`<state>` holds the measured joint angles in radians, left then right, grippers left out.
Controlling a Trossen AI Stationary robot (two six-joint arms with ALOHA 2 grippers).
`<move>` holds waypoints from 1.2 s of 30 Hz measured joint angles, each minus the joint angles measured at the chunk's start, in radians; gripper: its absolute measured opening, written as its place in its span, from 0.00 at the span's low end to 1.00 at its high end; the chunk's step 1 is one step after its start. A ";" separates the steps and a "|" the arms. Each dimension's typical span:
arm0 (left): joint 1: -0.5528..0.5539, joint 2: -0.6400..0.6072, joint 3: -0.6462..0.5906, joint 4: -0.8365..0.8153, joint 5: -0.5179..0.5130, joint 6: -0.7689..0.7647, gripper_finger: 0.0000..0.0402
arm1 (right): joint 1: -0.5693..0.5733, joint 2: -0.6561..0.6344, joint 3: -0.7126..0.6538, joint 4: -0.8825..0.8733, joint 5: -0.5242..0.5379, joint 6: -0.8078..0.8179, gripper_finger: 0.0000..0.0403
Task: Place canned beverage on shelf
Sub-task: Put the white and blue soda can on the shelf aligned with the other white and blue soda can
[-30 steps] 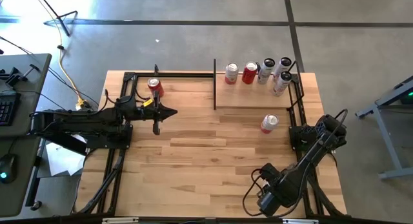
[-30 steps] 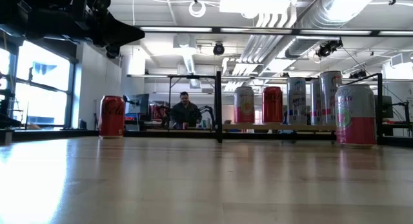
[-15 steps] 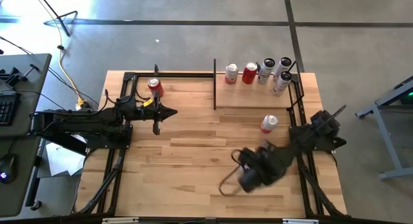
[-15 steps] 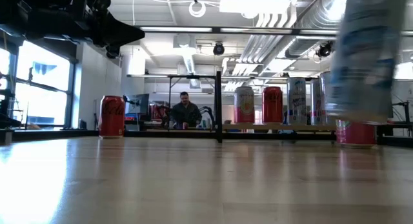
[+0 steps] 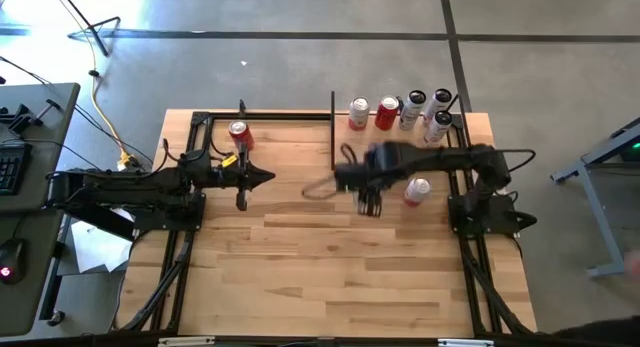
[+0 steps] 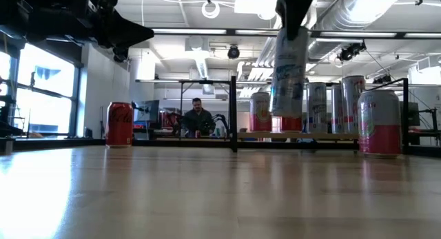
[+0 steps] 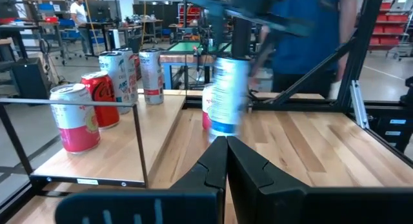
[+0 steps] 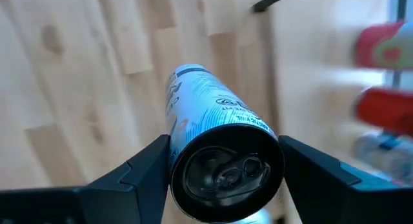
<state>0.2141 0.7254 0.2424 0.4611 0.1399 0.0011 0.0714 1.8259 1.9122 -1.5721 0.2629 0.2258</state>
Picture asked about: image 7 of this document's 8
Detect red storage bin rack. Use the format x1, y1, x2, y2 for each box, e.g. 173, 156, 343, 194
367, 0, 413, 47

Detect green-topped table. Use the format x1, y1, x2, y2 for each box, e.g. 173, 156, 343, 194
167, 39, 233, 54

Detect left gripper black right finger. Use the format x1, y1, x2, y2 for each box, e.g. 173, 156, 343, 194
227, 136, 413, 224

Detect wooden workbench blue legs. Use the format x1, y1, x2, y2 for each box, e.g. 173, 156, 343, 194
159, 52, 217, 91

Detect computer monitor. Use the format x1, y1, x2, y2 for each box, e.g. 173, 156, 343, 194
86, 0, 114, 23

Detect black frame wooden shelf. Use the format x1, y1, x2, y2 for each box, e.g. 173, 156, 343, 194
0, 89, 188, 190

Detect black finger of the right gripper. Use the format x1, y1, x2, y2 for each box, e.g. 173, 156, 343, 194
209, 7, 227, 57
232, 17, 252, 59

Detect black aluminium table frame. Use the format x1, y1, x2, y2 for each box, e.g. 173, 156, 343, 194
0, 0, 413, 218

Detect pink and white soda can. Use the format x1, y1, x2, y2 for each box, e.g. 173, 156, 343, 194
49, 83, 101, 154
201, 83, 216, 131

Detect black computer tower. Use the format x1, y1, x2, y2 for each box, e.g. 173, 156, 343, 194
11, 57, 52, 101

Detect red Coca-Cola Zero can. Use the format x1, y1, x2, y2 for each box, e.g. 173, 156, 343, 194
80, 71, 121, 130

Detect silver metal bracket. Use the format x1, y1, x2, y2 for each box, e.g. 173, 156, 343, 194
349, 79, 371, 130

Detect white Celsius Arctic Vibe can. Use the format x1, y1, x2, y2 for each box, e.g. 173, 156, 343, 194
208, 56, 251, 144
98, 52, 130, 115

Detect person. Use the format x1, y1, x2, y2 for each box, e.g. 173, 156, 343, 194
69, 0, 92, 56
254, 0, 359, 101

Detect white Celsius Peach Vibe can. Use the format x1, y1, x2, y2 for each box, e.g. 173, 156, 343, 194
138, 48, 165, 105
114, 48, 139, 104

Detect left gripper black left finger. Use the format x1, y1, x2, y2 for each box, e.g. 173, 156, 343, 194
54, 136, 228, 224

